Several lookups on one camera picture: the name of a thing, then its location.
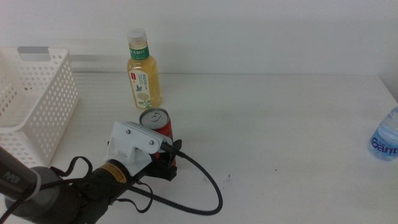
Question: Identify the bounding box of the red soda can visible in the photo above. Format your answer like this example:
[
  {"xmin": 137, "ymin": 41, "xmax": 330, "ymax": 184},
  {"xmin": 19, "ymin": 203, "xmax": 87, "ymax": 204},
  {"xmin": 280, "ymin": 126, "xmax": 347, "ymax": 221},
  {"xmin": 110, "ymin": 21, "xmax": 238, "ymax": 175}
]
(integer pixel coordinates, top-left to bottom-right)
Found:
[{"xmin": 139, "ymin": 107, "xmax": 177, "ymax": 167}]

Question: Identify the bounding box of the grey wall rail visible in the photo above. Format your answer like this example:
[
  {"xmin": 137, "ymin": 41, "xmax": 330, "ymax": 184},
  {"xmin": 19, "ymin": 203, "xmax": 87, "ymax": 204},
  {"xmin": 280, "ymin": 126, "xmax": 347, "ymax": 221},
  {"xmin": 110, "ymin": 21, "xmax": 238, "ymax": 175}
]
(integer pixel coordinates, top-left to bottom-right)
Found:
[{"xmin": 70, "ymin": 54, "xmax": 130, "ymax": 63}]

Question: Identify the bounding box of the clear water bottle blue label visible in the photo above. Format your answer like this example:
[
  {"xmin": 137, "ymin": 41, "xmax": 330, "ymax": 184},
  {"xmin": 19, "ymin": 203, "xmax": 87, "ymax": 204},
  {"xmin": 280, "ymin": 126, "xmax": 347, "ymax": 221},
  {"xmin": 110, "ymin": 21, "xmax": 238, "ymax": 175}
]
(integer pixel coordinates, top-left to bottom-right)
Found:
[{"xmin": 368, "ymin": 106, "xmax": 398, "ymax": 162}]

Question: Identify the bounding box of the yellow tea bottle green label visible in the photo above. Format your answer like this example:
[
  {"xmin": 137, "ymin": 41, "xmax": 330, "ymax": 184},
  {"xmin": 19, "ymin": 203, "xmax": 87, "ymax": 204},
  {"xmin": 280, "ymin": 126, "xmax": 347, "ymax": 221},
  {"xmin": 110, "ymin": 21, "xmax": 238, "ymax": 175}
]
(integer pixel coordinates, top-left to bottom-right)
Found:
[{"xmin": 126, "ymin": 28, "xmax": 163, "ymax": 110}]

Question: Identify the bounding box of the white perforated plastic basket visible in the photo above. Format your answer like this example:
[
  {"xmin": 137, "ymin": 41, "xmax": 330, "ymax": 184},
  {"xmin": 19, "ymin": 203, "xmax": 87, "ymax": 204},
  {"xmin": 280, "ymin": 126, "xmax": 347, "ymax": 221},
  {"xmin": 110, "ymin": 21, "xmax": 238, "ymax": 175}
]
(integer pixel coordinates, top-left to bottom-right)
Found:
[{"xmin": 0, "ymin": 46, "xmax": 79, "ymax": 169}]

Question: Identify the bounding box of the left thin black arm wire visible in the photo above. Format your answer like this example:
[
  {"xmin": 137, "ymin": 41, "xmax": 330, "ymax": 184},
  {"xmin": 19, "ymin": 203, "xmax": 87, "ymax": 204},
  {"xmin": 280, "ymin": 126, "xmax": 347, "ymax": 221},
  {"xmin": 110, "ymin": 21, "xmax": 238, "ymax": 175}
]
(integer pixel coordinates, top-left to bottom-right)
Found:
[{"xmin": 49, "ymin": 155, "xmax": 154, "ymax": 214}]

